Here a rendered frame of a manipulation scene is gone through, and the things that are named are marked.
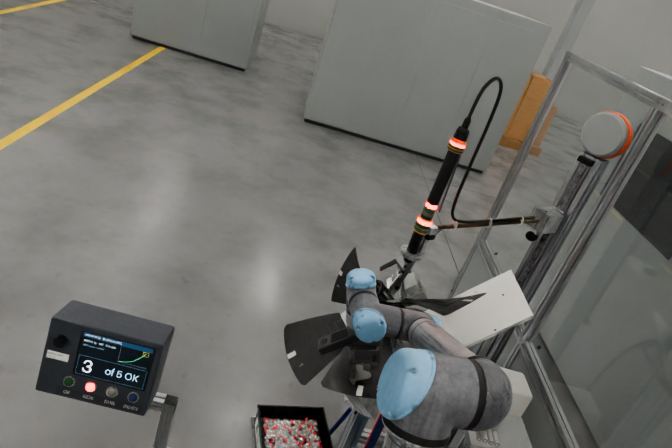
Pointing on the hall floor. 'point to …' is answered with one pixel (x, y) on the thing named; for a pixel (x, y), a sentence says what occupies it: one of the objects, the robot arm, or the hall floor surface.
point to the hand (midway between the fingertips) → (351, 380)
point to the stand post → (352, 430)
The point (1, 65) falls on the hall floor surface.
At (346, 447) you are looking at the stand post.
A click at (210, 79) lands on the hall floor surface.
